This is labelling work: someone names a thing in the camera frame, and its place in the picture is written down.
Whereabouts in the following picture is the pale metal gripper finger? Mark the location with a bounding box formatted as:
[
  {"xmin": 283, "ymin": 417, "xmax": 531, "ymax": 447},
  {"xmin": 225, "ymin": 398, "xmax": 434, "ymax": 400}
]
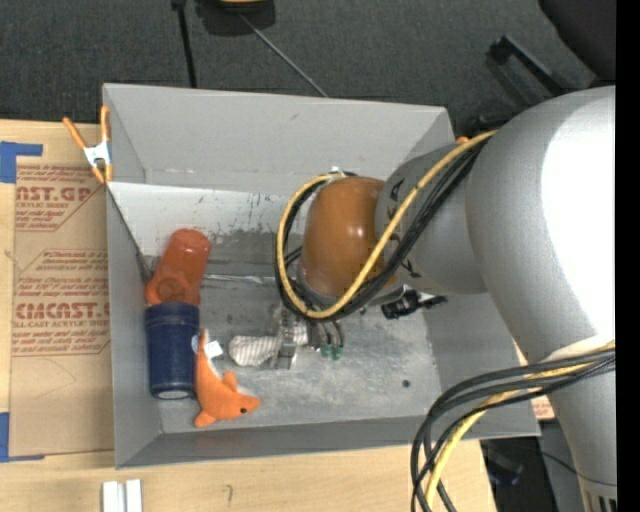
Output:
[
  {"xmin": 273, "ymin": 342, "xmax": 300, "ymax": 372},
  {"xmin": 276, "ymin": 305, "xmax": 298, "ymax": 339}
]

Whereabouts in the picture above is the white striped cloth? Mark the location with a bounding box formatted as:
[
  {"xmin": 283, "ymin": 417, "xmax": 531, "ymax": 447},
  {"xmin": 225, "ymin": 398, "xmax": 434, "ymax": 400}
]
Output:
[{"xmin": 228, "ymin": 325, "xmax": 309, "ymax": 369}]

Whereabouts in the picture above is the grey metal bin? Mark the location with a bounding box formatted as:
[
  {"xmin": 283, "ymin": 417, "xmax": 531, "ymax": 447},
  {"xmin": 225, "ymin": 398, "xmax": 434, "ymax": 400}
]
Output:
[{"xmin": 101, "ymin": 82, "xmax": 543, "ymax": 470}]

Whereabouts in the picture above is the orange toy dolphin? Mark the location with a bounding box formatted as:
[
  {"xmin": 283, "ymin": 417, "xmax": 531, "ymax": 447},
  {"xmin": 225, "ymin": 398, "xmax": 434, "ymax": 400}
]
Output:
[{"xmin": 191, "ymin": 328, "xmax": 263, "ymax": 429}]

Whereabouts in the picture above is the dark blue plastic cup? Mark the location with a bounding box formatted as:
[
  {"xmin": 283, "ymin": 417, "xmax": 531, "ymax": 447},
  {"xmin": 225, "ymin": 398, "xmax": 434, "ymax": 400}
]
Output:
[{"xmin": 144, "ymin": 301, "xmax": 202, "ymax": 401}]

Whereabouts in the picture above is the orange plastic cup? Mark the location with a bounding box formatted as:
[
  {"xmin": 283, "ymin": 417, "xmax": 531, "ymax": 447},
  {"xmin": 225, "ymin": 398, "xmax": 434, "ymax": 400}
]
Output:
[{"xmin": 143, "ymin": 228, "xmax": 212, "ymax": 308}]

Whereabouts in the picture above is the brown cardboard board red print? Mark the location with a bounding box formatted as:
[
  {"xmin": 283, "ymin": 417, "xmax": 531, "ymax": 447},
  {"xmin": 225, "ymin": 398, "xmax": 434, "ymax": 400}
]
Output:
[{"xmin": 0, "ymin": 118, "xmax": 116, "ymax": 464}]

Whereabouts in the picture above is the black cylinder on white bracket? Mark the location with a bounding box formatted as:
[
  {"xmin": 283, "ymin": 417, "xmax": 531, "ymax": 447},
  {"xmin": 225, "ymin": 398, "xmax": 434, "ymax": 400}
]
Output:
[{"xmin": 380, "ymin": 284, "xmax": 449, "ymax": 321}]

